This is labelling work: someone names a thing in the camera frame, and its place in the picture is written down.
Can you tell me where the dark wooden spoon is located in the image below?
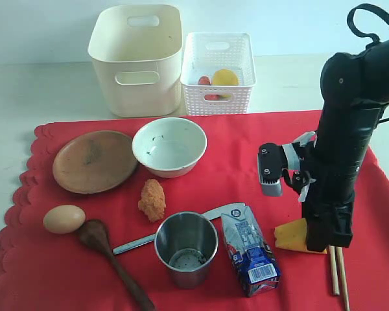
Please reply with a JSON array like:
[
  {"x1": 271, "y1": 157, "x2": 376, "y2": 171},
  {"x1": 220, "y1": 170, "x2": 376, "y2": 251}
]
[{"x1": 77, "y1": 219, "x2": 156, "y2": 310}]

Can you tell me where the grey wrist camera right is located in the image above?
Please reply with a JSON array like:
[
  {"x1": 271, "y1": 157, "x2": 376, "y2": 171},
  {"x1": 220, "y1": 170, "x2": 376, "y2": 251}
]
[{"x1": 257, "y1": 143, "x2": 287, "y2": 197}]

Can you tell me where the brown egg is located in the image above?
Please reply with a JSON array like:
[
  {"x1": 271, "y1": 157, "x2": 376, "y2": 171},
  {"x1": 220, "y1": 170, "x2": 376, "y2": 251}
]
[{"x1": 43, "y1": 205, "x2": 86, "y2": 234}]

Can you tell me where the white ceramic bowl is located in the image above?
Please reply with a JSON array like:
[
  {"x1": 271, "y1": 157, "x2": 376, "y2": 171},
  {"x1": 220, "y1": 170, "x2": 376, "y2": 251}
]
[{"x1": 132, "y1": 117, "x2": 207, "y2": 178}]

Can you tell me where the steel table knife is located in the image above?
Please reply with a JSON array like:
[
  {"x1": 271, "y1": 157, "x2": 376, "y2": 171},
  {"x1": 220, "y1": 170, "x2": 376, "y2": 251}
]
[{"x1": 113, "y1": 202, "x2": 246, "y2": 255}]

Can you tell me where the red tablecloth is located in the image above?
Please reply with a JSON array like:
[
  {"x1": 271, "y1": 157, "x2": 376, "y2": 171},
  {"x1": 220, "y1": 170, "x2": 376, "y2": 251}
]
[{"x1": 0, "y1": 111, "x2": 389, "y2": 310}]

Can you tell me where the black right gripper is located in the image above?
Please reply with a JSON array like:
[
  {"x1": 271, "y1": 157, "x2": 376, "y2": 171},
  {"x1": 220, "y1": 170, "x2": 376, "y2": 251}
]
[{"x1": 293, "y1": 139, "x2": 355, "y2": 249}]

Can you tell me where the brown wooden plate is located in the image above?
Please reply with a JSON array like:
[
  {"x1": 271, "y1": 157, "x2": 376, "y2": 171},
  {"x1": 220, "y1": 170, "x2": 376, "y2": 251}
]
[{"x1": 53, "y1": 130, "x2": 138, "y2": 194}]

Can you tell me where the wooden chopstick outer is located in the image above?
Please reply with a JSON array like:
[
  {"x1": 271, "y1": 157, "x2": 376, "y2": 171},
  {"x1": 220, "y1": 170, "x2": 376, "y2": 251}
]
[{"x1": 335, "y1": 247, "x2": 350, "y2": 311}]

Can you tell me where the cream plastic bin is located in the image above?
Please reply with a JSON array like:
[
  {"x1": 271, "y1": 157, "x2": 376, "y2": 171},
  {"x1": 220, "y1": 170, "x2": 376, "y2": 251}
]
[{"x1": 88, "y1": 5, "x2": 182, "y2": 118}]

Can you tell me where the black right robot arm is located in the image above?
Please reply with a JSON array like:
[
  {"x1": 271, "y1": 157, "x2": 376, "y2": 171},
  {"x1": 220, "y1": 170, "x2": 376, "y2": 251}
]
[{"x1": 298, "y1": 40, "x2": 389, "y2": 252}]

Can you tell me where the white perforated basket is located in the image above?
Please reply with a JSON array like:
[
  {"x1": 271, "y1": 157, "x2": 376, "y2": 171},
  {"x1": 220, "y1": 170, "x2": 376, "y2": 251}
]
[{"x1": 180, "y1": 32, "x2": 256, "y2": 115}]

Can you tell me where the stainless steel cup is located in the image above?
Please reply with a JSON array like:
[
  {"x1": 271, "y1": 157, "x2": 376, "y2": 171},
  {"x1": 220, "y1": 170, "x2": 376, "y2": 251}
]
[{"x1": 154, "y1": 211, "x2": 218, "y2": 289}]

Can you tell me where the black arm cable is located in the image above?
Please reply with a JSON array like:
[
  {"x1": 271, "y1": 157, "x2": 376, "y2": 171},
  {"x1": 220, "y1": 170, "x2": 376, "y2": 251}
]
[{"x1": 346, "y1": 3, "x2": 389, "y2": 49}]

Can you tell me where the orange fried food piece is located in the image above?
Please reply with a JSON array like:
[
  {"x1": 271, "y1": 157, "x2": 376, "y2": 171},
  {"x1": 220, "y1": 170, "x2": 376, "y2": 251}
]
[{"x1": 138, "y1": 179, "x2": 166, "y2": 223}]

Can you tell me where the yellow lemon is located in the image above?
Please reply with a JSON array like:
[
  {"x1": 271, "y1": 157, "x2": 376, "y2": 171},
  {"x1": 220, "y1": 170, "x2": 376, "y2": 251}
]
[{"x1": 211, "y1": 69, "x2": 239, "y2": 99}]

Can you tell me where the yellow cheese wedge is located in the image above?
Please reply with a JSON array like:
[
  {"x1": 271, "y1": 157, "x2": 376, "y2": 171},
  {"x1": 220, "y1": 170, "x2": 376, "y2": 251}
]
[{"x1": 274, "y1": 218, "x2": 327, "y2": 254}]

